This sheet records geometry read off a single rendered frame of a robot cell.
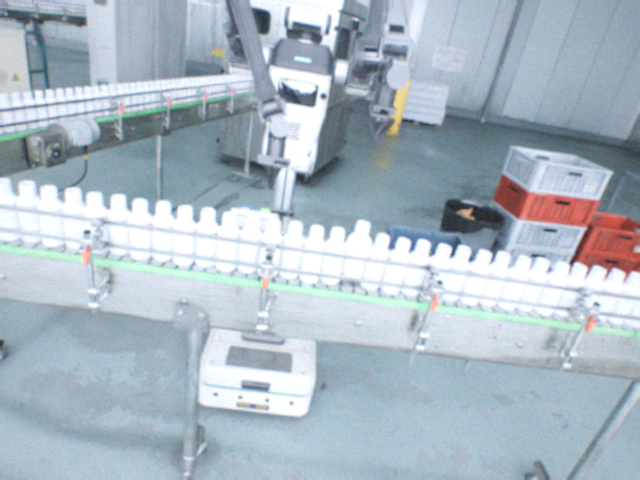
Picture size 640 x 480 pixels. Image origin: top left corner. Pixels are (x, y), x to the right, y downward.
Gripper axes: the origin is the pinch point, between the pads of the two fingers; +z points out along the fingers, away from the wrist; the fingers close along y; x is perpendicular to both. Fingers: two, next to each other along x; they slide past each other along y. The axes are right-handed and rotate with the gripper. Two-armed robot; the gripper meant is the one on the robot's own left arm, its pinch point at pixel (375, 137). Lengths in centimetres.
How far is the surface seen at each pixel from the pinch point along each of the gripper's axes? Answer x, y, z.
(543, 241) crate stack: -170, 163, 87
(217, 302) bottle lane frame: 37, -21, 49
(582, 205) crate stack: -189, 165, 56
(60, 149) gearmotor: 135, 78, 45
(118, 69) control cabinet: 297, 516, 66
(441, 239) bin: -46, 45, 48
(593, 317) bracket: -65, -26, 33
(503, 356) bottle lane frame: -50, -20, 55
